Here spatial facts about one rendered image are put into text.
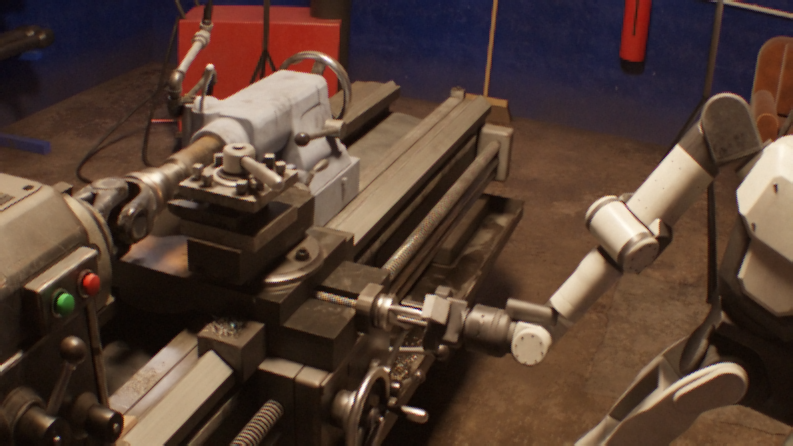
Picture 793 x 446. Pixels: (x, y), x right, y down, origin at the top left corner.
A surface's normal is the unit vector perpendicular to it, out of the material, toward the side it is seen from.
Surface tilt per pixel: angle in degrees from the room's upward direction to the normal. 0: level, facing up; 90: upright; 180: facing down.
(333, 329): 0
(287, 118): 86
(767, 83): 90
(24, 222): 45
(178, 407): 36
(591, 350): 0
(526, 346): 73
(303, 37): 90
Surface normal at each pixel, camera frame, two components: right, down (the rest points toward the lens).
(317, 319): 0.07, -0.90
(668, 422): -0.34, 0.71
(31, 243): 0.72, -0.50
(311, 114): 0.93, -0.03
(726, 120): -0.36, 0.04
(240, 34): 0.01, 0.43
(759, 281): -0.55, 0.22
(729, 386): -0.22, 0.40
